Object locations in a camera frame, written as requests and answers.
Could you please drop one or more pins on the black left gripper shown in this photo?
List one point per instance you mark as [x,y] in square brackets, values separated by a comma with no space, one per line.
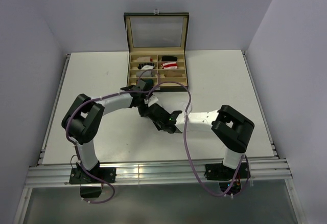
[145,96]

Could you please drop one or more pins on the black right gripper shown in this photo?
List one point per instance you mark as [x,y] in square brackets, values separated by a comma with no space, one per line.
[158,127]

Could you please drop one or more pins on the white sock black stripes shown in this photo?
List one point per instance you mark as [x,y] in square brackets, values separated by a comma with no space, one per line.
[186,107]

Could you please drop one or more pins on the brown ribbed sock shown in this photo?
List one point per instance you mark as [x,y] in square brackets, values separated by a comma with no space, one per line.
[173,74]

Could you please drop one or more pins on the red white striped sock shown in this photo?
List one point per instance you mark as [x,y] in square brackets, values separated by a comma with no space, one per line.
[169,65]

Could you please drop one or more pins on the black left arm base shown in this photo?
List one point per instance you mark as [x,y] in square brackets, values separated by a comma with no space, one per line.
[91,184]

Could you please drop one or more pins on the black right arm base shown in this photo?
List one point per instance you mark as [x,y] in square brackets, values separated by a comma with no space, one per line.
[218,172]

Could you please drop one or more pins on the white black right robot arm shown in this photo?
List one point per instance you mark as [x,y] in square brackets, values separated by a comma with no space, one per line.
[232,128]

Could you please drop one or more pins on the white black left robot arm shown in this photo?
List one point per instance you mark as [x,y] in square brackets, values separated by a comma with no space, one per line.
[82,121]

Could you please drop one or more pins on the rolled teal sock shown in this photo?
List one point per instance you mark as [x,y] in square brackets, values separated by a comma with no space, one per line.
[149,81]

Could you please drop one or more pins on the rolled grey sock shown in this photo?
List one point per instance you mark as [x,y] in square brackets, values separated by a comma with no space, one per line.
[145,74]

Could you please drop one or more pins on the rolled black white sock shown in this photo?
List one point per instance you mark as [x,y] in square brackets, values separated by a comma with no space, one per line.
[146,66]

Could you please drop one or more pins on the black compartment storage box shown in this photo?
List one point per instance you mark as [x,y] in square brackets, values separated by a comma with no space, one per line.
[152,35]

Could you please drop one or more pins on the aluminium table frame rail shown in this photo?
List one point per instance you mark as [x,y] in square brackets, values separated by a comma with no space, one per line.
[174,172]

